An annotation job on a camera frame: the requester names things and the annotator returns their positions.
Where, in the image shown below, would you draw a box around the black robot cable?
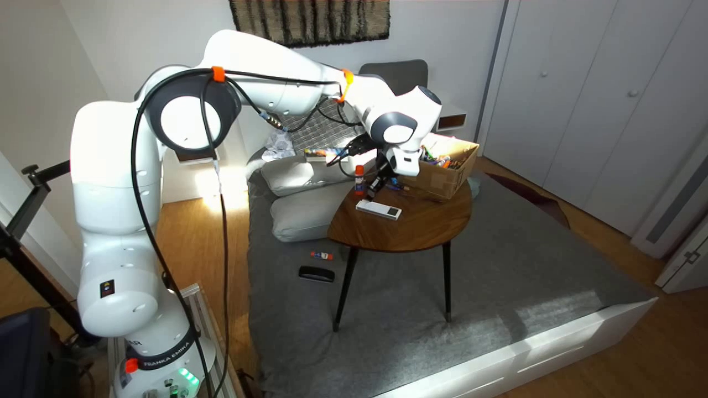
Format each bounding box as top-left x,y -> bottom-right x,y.
129,66 -> 372,398

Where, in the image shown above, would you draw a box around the wooden side table black legs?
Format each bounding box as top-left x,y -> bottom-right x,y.
328,173 -> 474,333

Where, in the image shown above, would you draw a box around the dark bulky object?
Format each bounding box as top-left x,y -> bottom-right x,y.
0,308 -> 80,398

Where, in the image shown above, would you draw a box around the black tripod stand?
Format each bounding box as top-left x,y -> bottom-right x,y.
0,159 -> 85,342

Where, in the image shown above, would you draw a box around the dark framed wall hanging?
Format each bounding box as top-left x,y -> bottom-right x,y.
228,0 -> 392,50

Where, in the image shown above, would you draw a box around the white bed frame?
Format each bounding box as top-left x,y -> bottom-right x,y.
378,295 -> 659,398

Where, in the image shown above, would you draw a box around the black oblong case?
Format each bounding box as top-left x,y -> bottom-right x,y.
296,263 -> 338,286

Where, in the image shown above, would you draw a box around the light grey pillow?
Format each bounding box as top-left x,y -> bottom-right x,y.
256,156 -> 349,196

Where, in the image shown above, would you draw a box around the open cardboard box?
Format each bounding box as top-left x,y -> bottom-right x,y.
415,133 -> 483,204

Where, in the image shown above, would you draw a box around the quilted grey cushion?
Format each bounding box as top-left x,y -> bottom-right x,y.
289,108 -> 363,161

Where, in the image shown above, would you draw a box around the white remote control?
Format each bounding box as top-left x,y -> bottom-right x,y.
353,196 -> 404,220

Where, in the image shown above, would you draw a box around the large grey pillow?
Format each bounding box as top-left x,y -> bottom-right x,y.
268,183 -> 351,245

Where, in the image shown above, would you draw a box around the white wardrobe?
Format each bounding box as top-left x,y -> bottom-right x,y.
475,0 -> 708,238

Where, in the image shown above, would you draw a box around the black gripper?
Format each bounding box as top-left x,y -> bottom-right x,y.
364,149 -> 404,201

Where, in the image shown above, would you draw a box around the dark grey chair back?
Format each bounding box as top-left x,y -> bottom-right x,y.
358,60 -> 429,97

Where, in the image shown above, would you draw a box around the white door grey stripe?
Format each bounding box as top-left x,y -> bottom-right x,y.
629,128 -> 708,297

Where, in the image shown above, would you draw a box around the crumpled light blue blanket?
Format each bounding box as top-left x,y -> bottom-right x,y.
260,131 -> 300,163

